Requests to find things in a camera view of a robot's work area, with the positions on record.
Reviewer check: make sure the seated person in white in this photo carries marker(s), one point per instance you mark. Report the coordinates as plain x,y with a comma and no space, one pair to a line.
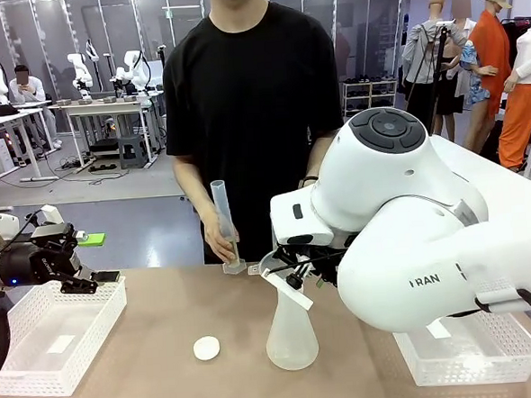
29,94

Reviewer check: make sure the person in black T-shirt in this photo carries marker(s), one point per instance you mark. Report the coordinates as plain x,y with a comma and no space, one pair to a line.
250,96

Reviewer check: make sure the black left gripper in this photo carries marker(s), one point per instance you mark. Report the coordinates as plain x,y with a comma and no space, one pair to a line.
30,263

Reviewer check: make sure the black upright pole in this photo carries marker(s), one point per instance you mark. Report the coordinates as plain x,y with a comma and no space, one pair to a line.
162,61

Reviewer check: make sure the long white work table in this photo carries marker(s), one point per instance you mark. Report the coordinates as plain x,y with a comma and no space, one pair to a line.
106,107

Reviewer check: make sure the black camera tripod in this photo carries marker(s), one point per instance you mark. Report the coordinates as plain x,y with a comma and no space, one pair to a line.
438,66

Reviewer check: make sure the person's right hand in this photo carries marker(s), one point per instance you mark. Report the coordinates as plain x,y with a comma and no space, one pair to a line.
218,240

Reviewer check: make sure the person in floral clothes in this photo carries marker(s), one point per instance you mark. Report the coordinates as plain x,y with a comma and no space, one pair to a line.
471,60

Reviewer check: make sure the white paper label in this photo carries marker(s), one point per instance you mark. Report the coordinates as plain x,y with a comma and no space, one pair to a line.
438,330

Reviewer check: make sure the white round flask cap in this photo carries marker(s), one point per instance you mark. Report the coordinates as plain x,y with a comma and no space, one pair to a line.
206,348

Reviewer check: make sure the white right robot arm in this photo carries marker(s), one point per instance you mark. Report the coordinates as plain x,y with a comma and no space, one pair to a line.
404,177

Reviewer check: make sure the mannequin in grey shirt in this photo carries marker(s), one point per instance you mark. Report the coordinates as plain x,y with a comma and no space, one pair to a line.
423,54

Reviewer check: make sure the mannequin in orange dress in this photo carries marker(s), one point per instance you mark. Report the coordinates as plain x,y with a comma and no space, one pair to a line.
491,59

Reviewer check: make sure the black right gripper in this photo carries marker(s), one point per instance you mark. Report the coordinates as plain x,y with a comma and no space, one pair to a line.
328,258

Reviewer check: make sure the white perforated plastic basket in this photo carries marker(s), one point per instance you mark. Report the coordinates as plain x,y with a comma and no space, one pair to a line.
473,357
54,361

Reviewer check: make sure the mannequin in orange trousers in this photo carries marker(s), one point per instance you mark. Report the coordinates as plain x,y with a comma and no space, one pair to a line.
528,102

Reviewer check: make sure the translucent conical flask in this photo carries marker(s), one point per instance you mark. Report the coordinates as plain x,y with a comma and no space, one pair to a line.
292,337

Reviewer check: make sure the black box under table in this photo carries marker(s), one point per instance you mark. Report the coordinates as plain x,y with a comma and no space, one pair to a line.
104,147

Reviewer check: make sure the grey plastic stool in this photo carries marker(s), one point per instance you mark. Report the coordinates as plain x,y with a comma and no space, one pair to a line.
132,150

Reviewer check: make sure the person's left forearm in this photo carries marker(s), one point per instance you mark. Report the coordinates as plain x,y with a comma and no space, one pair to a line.
319,157

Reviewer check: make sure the clear plastic graduated cylinder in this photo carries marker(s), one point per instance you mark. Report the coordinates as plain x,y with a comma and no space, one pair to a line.
223,206

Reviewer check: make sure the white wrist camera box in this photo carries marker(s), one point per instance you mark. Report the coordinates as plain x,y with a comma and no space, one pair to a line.
52,215

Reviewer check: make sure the clear plastic funnel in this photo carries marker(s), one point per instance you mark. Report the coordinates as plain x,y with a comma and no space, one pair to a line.
269,264

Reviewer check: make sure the person's right forearm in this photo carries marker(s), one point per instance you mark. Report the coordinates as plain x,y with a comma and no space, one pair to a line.
193,194

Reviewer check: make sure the white shoe rack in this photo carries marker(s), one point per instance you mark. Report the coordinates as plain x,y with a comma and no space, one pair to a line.
369,95

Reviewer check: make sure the black wristband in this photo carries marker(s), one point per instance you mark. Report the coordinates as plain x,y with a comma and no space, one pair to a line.
310,180

